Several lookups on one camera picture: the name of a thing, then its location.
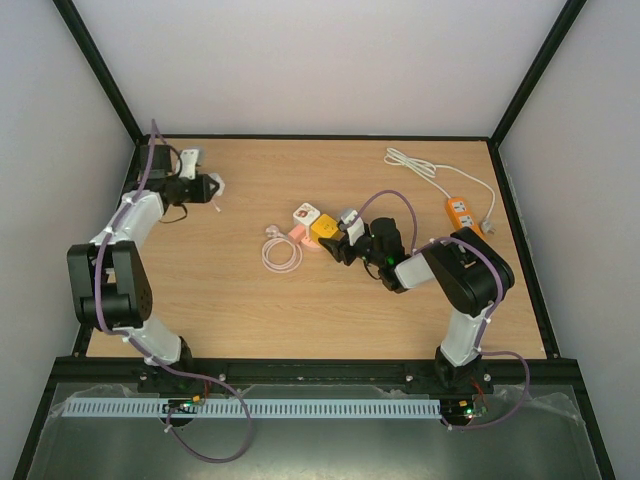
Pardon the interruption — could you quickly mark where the metal sheet front panel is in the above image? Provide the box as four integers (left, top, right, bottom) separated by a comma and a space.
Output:
26, 384, 600, 479

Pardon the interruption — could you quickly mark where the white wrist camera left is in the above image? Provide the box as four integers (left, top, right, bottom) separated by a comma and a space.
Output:
178, 148, 204, 180

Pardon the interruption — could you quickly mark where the pink socket with cable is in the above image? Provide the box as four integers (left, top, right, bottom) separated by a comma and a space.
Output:
261, 225, 321, 274

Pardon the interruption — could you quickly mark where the light blue slotted cable duct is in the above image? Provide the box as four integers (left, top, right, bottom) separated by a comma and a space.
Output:
61, 398, 442, 420

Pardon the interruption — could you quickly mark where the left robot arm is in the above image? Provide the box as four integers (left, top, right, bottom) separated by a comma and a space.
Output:
67, 145, 224, 393

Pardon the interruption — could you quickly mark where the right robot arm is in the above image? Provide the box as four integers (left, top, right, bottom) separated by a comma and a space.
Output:
318, 217, 515, 392

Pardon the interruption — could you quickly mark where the yellow cube socket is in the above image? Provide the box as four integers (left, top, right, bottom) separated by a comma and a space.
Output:
310, 214, 343, 244

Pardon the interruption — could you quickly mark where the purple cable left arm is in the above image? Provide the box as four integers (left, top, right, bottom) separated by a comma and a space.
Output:
92, 118, 254, 462

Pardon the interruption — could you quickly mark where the white tiger cube socket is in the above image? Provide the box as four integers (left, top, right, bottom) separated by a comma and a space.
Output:
292, 202, 321, 228

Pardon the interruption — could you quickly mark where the white power strip cable plug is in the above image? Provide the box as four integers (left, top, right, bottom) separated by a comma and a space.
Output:
383, 147, 497, 237

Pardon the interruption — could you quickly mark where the orange power strip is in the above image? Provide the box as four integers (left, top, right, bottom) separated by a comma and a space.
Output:
445, 197, 486, 240

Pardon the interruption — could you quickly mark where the black aluminium frame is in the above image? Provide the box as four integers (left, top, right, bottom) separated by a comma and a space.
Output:
14, 0, 615, 479

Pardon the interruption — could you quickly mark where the small white charger adapter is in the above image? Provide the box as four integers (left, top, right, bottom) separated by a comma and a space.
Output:
208, 173, 225, 213

